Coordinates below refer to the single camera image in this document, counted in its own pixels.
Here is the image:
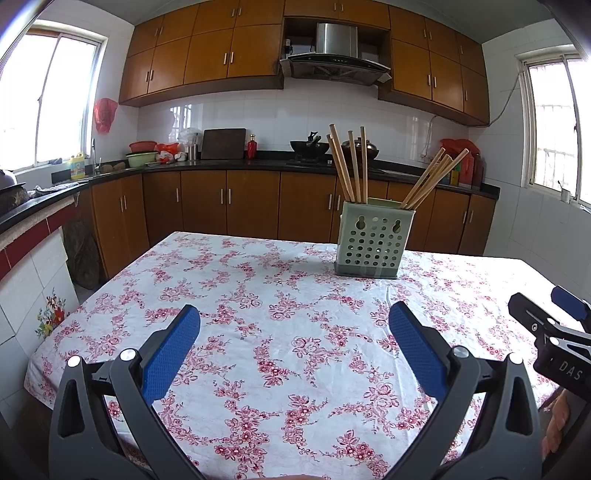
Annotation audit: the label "wall power cable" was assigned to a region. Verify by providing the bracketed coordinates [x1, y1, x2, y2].
[418, 115, 439, 160]

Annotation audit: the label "dark sack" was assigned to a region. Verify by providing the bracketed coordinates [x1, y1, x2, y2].
[62, 217, 100, 289]

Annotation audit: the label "floral tablecloth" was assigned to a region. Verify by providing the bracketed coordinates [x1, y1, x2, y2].
[25, 231, 591, 480]

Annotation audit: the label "large red plastic bag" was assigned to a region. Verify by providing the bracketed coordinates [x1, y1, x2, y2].
[438, 138, 481, 185]

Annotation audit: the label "black wok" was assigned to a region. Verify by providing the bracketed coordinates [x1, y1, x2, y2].
[290, 131, 331, 162]

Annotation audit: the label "steel range hood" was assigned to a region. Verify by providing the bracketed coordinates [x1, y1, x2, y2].
[279, 23, 392, 88]

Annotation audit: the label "dark wooden cutting board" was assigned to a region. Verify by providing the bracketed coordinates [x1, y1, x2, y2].
[202, 128, 247, 160]

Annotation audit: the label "white plastic bag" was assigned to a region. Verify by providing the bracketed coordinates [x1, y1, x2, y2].
[178, 127, 201, 153]

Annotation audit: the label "green basin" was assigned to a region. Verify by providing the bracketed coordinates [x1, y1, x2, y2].
[126, 151, 160, 168]

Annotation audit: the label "wooden chopstick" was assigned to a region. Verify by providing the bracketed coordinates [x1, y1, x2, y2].
[411, 148, 470, 210]
[348, 130, 362, 204]
[360, 126, 369, 204]
[329, 123, 358, 204]
[401, 147, 446, 208]
[409, 158, 455, 210]
[405, 154, 453, 209]
[326, 134, 352, 203]

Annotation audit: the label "window with barred grille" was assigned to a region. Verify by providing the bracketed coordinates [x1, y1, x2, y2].
[515, 51, 591, 206]

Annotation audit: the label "person's right hand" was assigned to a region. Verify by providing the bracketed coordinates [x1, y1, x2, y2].
[541, 390, 578, 460]

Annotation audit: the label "black kitchen countertop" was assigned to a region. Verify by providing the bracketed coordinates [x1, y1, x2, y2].
[0, 154, 502, 236]

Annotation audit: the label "wooden base cabinets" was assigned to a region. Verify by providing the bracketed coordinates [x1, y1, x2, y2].
[90, 168, 497, 280]

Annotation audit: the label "hanging red plastic bag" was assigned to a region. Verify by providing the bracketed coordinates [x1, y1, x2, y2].
[93, 98, 118, 134]

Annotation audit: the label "small wooden wall cabinet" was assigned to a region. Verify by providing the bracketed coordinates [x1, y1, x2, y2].
[284, 0, 391, 31]

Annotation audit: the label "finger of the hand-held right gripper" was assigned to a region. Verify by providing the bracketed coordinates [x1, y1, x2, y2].
[551, 285, 591, 330]
[508, 292, 561, 344]

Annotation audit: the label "green perforated utensil holder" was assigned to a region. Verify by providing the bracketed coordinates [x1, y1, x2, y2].
[335, 198, 416, 280]

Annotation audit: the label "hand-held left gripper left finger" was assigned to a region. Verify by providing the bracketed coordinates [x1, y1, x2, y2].
[48, 304, 206, 480]

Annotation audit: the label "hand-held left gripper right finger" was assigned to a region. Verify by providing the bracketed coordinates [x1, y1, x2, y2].
[383, 301, 543, 480]

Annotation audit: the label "window beside sink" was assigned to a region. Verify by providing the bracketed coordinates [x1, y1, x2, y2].
[0, 30, 107, 174]

